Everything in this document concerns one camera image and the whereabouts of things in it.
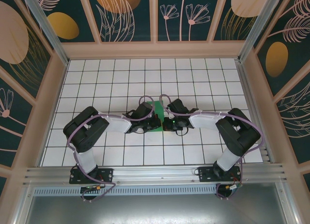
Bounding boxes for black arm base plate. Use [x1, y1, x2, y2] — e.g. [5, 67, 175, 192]
[198, 165, 243, 183]
[69, 167, 114, 185]

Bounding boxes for grey metal panel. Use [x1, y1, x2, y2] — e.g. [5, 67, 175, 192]
[14, 194, 298, 224]

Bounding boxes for slotted grey cable duct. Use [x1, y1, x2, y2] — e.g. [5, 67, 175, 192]
[32, 185, 218, 196]

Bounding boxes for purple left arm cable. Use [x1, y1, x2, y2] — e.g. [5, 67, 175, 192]
[67, 95, 156, 203]

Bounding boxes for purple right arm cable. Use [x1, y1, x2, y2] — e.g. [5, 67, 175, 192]
[161, 93, 263, 201]

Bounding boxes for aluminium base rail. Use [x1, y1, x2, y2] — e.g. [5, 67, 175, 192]
[23, 163, 289, 186]

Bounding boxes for aluminium frame post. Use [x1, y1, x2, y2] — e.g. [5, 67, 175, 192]
[20, 0, 70, 66]
[238, 0, 284, 62]

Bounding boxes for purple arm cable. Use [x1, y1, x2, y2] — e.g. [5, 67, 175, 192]
[161, 93, 263, 201]
[67, 95, 156, 203]

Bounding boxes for aluminium side rail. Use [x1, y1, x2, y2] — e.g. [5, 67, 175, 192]
[234, 59, 276, 164]

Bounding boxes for green paper sheet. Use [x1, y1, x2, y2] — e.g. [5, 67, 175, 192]
[144, 100, 163, 133]

